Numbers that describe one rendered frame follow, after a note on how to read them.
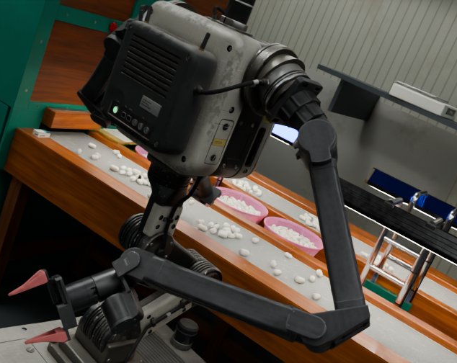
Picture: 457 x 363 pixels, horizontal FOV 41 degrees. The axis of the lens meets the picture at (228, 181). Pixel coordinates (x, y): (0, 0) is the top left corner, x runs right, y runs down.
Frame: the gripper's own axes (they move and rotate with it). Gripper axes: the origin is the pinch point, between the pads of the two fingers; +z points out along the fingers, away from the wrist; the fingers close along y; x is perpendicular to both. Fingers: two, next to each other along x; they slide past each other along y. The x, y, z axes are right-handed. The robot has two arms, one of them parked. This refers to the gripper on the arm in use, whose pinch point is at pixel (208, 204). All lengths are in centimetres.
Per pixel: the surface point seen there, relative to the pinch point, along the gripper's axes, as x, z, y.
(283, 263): -2.9, 19.7, -28.9
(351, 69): -209, 157, 58
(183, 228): 13.4, -3.0, -0.2
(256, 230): -11.2, 26.7, -10.5
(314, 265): -11.0, 26.4, -36.9
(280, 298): 16.5, -5.4, -42.3
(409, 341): -1, 17, -79
